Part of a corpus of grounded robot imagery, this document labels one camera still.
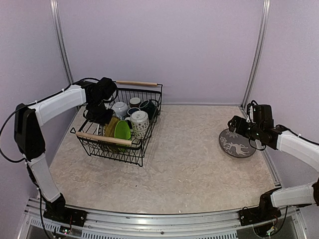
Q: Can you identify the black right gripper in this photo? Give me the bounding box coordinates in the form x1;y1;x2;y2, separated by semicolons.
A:
228;116;263;141

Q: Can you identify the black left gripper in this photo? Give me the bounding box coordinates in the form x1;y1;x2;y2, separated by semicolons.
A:
86;97;114;125

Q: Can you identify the white black striped plate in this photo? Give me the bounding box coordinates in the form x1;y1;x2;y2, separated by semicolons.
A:
97;124;105;136

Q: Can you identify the grey reindeer snowflake plate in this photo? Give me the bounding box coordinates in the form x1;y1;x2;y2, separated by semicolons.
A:
219;129;256;158

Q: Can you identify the woven bamboo tray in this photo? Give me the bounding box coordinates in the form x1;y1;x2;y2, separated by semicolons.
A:
103;117;122;153

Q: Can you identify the green plastic plate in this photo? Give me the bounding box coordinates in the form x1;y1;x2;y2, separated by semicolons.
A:
111;120;131;140

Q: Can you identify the white floral patterned mug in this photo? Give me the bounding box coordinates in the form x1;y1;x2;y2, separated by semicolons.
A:
125;111;150;139

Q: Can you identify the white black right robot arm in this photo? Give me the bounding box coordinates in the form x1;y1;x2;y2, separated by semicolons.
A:
227;116;319;221

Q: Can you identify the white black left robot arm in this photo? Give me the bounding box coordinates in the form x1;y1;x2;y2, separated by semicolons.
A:
14;77;118;222

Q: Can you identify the white grey ceramic bowl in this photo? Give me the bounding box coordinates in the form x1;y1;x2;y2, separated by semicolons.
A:
111;102;129;117

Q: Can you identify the blue white patterned bowl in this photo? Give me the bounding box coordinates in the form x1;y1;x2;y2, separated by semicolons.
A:
116;115;125;120

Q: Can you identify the dark blue cup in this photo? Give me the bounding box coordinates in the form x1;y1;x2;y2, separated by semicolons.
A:
127;107;140;117

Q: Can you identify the brown white small cup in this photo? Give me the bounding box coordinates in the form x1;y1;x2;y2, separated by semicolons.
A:
129;97;142;108

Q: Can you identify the dark green mug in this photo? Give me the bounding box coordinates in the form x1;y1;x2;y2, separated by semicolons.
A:
139;100;158;121

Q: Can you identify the black wire dish rack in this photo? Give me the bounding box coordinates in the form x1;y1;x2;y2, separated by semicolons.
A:
71;82;162;166

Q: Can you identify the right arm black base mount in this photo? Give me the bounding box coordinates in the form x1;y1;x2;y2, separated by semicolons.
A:
238;207;282;226

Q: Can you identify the aluminium front frame rail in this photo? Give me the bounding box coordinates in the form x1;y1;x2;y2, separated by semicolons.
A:
17;198;308;239

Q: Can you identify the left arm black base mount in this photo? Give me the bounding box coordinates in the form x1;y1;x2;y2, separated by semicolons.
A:
43;208;88;227

